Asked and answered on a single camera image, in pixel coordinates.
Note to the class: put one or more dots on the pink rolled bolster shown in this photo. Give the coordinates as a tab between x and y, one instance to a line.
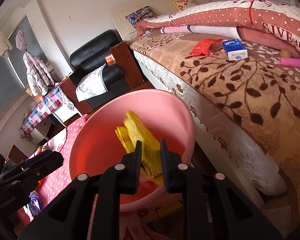
230	32

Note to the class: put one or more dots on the pink plastic trash bucket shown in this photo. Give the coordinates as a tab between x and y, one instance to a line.
104	140

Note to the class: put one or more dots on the white floral pillow case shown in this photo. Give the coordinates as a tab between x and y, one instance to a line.
91	85

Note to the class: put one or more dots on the red snack bag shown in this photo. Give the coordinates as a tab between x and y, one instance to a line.
203	47

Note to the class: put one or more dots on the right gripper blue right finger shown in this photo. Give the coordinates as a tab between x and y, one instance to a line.
167	167

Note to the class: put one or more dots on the blue white tissue pack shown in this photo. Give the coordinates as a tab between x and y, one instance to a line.
234	50

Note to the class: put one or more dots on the small orange box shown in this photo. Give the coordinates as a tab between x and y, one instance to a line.
109	58

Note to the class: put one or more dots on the colourful cartoon pillow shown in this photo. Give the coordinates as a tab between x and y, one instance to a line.
135	17

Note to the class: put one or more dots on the bed with brown leaf cover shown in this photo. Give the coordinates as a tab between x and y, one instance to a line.
251	107

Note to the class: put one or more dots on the pink polka dot blanket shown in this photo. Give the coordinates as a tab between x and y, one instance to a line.
60	146

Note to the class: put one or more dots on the black leather armchair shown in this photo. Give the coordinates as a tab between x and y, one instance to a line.
120	76

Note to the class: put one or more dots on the pink cylindrical object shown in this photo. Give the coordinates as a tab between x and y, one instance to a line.
289	62

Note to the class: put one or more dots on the red white polka dot quilt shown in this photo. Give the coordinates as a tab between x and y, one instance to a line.
280	20

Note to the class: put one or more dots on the checkered cloth side table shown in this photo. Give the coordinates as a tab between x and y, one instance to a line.
56	107

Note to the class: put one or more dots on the walnut left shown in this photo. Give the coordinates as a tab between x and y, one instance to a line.
42	149

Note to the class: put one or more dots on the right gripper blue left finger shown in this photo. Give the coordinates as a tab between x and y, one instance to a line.
135	166

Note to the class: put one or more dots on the hanging pastel puffer jacket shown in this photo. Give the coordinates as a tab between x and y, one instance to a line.
38	77

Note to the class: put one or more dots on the small yellow ball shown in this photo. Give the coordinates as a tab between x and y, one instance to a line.
284	53

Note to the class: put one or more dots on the yellow flower cushion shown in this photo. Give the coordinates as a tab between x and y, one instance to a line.
183	4

